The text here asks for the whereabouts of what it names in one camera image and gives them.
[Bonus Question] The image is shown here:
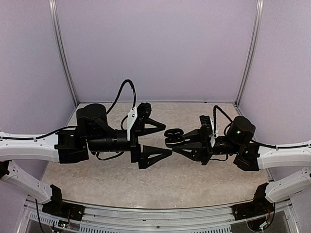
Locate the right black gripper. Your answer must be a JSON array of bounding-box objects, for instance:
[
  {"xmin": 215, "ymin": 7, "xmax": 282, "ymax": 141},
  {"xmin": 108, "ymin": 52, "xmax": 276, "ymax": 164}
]
[{"xmin": 172, "ymin": 127, "xmax": 241, "ymax": 166}]

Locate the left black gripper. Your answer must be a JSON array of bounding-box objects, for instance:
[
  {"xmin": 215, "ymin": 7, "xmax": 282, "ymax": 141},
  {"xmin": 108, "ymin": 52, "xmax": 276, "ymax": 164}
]
[{"xmin": 87, "ymin": 117, "xmax": 173, "ymax": 169}]

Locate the black earbud charging case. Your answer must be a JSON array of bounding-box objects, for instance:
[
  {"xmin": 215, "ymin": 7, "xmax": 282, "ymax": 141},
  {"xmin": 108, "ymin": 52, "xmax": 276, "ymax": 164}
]
[{"xmin": 164, "ymin": 128, "xmax": 185, "ymax": 148}]

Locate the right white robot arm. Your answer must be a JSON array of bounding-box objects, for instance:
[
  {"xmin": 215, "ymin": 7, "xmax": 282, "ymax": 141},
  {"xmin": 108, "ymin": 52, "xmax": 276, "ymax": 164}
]
[{"xmin": 165, "ymin": 116, "xmax": 311, "ymax": 216}]

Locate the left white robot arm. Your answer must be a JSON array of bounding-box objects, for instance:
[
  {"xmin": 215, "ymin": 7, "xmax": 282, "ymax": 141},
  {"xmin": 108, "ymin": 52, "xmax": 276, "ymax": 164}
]
[{"xmin": 0, "ymin": 103, "xmax": 172, "ymax": 216}]

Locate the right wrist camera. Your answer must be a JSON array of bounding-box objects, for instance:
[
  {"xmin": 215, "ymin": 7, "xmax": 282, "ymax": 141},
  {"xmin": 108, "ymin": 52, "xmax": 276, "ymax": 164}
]
[{"xmin": 199, "ymin": 115, "xmax": 219, "ymax": 139}]

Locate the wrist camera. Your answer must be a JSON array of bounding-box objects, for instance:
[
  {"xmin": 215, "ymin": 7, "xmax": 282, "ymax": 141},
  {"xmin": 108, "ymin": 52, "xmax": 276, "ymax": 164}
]
[
  {"xmin": 126, "ymin": 102, "xmax": 152, "ymax": 141},
  {"xmin": 199, "ymin": 115, "xmax": 219, "ymax": 139}
]

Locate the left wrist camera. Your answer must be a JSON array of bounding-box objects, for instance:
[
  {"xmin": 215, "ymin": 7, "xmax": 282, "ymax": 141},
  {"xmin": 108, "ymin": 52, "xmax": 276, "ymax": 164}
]
[{"xmin": 126, "ymin": 102, "xmax": 152, "ymax": 141}]

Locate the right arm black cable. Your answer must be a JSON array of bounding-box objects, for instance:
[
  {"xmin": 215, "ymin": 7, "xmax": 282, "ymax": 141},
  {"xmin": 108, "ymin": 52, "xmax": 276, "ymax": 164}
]
[{"xmin": 212, "ymin": 105, "xmax": 311, "ymax": 161}]

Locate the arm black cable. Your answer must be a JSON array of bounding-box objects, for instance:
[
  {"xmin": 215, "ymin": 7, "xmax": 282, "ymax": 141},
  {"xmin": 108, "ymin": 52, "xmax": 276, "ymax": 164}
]
[
  {"xmin": 0, "ymin": 79, "xmax": 137, "ymax": 161},
  {"xmin": 212, "ymin": 105, "xmax": 311, "ymax": 161}
]

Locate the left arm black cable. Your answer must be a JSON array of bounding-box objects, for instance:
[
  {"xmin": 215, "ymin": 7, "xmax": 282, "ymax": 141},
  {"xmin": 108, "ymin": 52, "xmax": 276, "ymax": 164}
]
[{"xmin": 0, "ymin": 79, "xmax": 137, "ymax": 161}]

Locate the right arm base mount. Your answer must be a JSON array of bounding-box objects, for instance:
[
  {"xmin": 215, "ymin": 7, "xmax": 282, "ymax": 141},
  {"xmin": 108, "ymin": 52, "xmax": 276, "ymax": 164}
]
[{"xmin": 232, "ymin": 183, "xmax": 275, "ymax": 220}]

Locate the front aluminium rail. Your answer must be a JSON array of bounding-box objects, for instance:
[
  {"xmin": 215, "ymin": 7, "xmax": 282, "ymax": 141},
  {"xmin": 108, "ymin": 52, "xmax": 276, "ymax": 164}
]
[{"xmin": 17, "ymin": 196, "xmax": 301, "ymax": 233}]

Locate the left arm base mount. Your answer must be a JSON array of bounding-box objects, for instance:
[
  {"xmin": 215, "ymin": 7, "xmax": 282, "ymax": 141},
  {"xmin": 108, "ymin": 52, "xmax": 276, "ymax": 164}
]
[{"xmin": 42, "ymin": 184, "xmax": 85, "ymax": 221}]

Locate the right aluminium frame post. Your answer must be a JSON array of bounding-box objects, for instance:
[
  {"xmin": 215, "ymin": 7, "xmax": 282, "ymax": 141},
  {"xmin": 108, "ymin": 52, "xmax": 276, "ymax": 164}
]
[{"xmin": 235, "ymin": 0, "xmax": 264, "ymax": 108}]

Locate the aluminium frame post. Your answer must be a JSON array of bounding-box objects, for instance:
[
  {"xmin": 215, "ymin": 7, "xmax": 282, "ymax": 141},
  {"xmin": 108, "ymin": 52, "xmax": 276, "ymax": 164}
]
[
  {"xmin": 49, "ymin": 0, "xmax": 80, "ymax": 107},
  {"xmin": 235, "ymin": 0, "xmax": 264, "ymax": 108}
]

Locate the left aluminium frame post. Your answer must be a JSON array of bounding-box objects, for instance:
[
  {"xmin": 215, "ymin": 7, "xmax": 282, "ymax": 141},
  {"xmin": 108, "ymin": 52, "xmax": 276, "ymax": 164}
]
[{"xmin": 49, "ymin": 0, "xmax": 80, "ymax": 107}]

